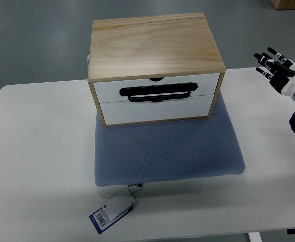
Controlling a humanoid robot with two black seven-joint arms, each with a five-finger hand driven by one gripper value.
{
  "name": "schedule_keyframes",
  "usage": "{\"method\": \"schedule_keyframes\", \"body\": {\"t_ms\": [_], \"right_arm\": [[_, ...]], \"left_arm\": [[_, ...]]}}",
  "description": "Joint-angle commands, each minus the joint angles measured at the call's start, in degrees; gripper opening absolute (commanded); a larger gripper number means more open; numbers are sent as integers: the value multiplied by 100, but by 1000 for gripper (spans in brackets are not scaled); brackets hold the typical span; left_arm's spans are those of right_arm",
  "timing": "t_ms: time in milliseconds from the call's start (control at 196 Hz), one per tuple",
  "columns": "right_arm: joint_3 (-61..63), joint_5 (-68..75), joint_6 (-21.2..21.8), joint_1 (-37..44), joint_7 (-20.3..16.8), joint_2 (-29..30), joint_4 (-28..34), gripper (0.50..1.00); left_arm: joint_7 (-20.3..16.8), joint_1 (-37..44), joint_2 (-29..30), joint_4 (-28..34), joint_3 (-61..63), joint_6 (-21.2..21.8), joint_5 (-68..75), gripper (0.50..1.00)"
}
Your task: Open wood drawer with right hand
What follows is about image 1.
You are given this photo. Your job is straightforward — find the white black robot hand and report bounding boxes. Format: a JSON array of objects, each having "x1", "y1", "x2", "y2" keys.
[{"x1": 254, "y1": 47, "x2": 295, "y2": 97}]

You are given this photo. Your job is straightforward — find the black drawer handle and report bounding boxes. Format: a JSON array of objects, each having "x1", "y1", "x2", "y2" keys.
[{"x1": 119, "y1": 82, "x2": 198, "y2": 102}]

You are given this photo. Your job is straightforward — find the white drawer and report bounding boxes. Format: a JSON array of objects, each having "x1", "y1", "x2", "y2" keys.
[
  {"x1": 100, "y1": 95, "x2": 213, "y2": 125},
  {"x1": 94, "y1": 73, "x2": 219, "y2": 103}
]

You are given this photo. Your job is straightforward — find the wooden drawer cabinet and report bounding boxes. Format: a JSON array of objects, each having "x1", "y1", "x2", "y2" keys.
[{"x1": 87, "y1": 13, "x2": 225, "y2": 126}]

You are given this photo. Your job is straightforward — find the cardboard box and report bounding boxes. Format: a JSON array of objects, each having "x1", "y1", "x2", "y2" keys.
[{"x1": 270, "y1": 0, "x2": 295, "y2": 10}]

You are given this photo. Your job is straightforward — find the white table leg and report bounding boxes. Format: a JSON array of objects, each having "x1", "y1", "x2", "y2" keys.
[{"x1": 248, "y1": 232, "x2": 262, "y2": 242}]

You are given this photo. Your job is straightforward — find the blue grey cushion mat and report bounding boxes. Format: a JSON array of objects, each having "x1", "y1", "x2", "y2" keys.
[{"x1": 94, "y1": 96, "x2": 246, "y2": 187}]

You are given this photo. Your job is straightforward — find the white blue product tag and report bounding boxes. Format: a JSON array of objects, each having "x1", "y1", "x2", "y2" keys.
[{"x1": 89, "y1": 188, "x2": 137, "y2": 234}]

